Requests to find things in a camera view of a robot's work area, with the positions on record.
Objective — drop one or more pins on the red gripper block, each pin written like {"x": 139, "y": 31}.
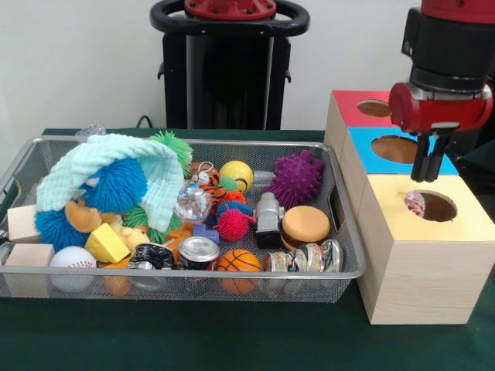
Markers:
{"x": 441, "y": 114}

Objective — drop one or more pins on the colourful polka-dot cloth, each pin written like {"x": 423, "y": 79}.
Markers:
{"x": 415, "y": 204}

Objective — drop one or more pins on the mint green waffle cloth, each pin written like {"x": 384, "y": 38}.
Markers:
{"x": 116, "y": 148}

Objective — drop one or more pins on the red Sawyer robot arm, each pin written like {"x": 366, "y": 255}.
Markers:
{"x": 448, "y": 46}

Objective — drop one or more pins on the wooden box three holes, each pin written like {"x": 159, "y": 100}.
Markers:
{"x": 425, "y": 278}

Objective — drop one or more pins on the shallow silver mesh bin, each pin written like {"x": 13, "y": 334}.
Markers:
{"x": 317, "y": 290}

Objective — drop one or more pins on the black upright panel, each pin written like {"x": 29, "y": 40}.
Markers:
{"x": 472, "y": 137}

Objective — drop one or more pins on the dark green table cloth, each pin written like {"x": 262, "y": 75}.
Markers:
{"x": 193, "y": 340}
{"x": 483, "y": 170}

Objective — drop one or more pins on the purple spiky ball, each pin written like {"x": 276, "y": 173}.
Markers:
{"x": 298, "y": 179}

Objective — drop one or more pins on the toy hamburger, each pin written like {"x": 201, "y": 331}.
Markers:
{"x": 305, "y": 226}

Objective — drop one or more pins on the grey toy robot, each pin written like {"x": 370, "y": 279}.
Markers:
{"x": 268, "y": 220}

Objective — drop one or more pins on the yellow smiley ball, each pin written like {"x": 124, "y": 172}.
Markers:
{"x": 236, "y": 174}

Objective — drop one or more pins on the pink spiky rubber ball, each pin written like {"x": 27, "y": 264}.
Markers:
{"x": 232, "y": 226}

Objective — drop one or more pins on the small orange basketball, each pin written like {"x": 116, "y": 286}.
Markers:
{"x": 239, "y": 263}

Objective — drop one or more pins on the silver drink can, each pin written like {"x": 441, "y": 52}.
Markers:
{"x": 198, "y": 251}

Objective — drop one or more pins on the blue koosh ball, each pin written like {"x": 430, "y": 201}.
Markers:
{"x": 116, "y": 181}

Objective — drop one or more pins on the white baseball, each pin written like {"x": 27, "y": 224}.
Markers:
{"x": 72, "y": 263}

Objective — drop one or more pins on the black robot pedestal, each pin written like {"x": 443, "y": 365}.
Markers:
{"x": 232, "y": 77}

